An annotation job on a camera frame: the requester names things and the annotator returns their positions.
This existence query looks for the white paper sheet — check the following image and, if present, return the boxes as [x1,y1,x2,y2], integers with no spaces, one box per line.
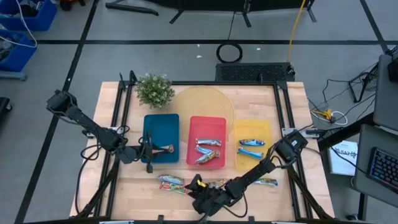
[328,139,359,177]

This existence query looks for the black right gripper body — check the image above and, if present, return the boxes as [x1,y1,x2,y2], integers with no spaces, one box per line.
[192,185,233,216]

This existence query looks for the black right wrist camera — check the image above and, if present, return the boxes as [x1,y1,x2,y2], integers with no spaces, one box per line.
[203,189,224,206]

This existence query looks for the yellow hanging cable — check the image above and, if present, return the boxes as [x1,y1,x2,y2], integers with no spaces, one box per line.
[286,0,308,63]

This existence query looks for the white floor cable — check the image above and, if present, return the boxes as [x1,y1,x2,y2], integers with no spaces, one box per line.
[329,110,348,126]

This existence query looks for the black desk beam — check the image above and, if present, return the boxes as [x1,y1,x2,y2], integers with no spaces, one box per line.
[317,111,376,150]

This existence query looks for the blue storage crate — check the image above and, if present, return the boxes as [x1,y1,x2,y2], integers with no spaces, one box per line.
[0,0,58,32]
[0,29,38,73]

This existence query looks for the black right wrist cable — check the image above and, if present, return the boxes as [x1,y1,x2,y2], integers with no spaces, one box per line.
[221,192,249,218]

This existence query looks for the green potted plant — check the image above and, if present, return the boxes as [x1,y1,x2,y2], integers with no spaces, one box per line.
[134,73,176,110]

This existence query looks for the black perforated computer case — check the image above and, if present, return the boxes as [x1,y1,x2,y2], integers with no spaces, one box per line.
[215,62,295,83]

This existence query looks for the yellow power plug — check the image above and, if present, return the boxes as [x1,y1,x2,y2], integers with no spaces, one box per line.
[312,108,333,123]

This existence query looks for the yellow translucent plastic bin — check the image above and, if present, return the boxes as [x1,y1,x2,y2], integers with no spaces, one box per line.
[234,119,274,170]

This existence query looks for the red chocolate chip granola bar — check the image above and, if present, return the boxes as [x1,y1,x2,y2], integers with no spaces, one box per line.
[152,144,175,155]
[158,174,185,185]
[159,181,188,195]

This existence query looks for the blue plastic bin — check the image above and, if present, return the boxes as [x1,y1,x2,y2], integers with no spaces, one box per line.
[141,113,180,164]

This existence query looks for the black floor bar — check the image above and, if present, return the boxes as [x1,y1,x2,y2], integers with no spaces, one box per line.
[104,2,159,16]

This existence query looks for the black coiled floor cable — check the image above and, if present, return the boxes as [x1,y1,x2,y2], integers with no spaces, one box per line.
[216,42,244,64]

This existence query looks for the blue white granola bar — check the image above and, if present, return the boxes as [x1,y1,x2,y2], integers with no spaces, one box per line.
[237,147,265,161]
[239,138,266,147]
[253,177,279,187]

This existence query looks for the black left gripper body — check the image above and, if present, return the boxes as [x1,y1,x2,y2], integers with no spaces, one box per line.
[139,141,155,159]

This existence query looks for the pink translucent plastic bin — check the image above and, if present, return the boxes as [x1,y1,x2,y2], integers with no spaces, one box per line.
[185,115,227,166]

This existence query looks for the backlit computer keyboard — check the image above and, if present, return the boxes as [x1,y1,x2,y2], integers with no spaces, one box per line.
[367,146,398,194]

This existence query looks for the grey desk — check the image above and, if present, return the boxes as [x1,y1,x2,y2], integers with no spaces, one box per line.
[353,123,398,200]

